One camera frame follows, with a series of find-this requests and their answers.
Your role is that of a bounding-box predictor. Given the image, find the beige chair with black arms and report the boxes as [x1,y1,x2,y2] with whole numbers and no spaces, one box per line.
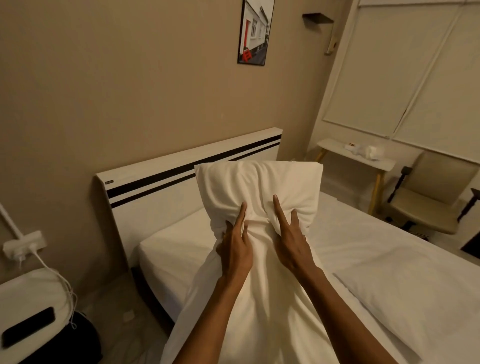
[386,150,480,236]

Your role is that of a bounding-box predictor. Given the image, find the white headboard with black stripes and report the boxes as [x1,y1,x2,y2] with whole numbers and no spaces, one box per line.
[95,127,283,268]

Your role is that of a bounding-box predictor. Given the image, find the person's right hand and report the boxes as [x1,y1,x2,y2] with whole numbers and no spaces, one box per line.
[272,194,323,280]

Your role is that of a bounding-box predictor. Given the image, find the white wall power socket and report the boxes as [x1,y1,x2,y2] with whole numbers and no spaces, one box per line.
[2,230,48,262]

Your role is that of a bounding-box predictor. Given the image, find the dark furniture piece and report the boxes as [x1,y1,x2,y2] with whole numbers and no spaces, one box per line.
[457,187,480,260]

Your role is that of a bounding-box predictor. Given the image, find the flat white pillow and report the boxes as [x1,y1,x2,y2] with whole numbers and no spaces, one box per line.
[333,240,480,361]

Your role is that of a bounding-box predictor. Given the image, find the white mattress with fitted sheet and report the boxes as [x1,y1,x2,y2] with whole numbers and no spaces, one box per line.
[138,191,480,364]

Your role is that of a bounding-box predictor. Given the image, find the beige window blinds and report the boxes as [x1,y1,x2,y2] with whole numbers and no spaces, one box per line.
[322,0,480,165]

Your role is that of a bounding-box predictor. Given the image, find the white round nightstand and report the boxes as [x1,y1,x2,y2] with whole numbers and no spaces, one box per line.
[0,267,74,364]

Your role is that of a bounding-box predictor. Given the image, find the black wall shelf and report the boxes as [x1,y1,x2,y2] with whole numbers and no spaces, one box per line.
[302,12,335,25]

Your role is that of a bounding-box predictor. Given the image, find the person's right forearm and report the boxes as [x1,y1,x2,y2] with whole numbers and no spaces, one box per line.
[296,265,399,364]

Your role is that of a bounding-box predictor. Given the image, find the white charging cable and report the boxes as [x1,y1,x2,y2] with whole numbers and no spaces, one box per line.
[31,249,79,331]

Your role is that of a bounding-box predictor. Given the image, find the white side table wooden legs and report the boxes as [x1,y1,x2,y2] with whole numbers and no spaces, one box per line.
[314,137,397,216]

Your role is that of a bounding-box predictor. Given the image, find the white pillow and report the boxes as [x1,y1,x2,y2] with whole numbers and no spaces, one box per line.
[333,240,480,361]
[160,160,338,364]

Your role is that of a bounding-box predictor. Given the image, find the person's left forearm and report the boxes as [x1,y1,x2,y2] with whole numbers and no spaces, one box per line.
[172,271,251,364]

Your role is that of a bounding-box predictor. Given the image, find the framed house picture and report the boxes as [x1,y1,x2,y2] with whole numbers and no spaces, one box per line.
[237,0,275,67]

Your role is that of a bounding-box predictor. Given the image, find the black smartphone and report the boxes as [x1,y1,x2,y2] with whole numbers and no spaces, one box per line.
[1,307,56,349]

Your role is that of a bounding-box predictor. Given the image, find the person's left hand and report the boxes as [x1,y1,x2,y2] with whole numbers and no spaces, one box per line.
[215,201,254,280]

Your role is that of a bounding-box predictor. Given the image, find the white items on side table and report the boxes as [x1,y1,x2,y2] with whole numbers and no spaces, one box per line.
[345,142,386,162]

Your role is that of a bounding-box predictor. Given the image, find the black bag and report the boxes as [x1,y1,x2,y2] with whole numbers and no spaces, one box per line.
[19,310,103,364]

